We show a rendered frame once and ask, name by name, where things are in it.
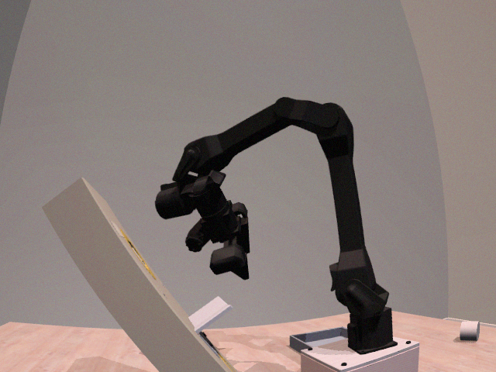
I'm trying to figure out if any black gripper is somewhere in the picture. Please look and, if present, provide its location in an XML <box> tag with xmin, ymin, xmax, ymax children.
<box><xmin>201</xmin><ymin>200</ymin><xmax>250</xmax><ymax>280</ymax></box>

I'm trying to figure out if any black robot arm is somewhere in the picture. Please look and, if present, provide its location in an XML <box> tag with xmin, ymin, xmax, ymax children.
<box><xmin>155</xmin><ymin>97</ymin><xmax>398</xmax><ymax>355</ymax></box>

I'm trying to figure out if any beige service panel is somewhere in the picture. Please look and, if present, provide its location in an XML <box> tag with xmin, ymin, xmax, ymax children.
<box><xmin>42</xmin><ymin>177</ymin><xmax>238</xmax><ymax>372</ymax></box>

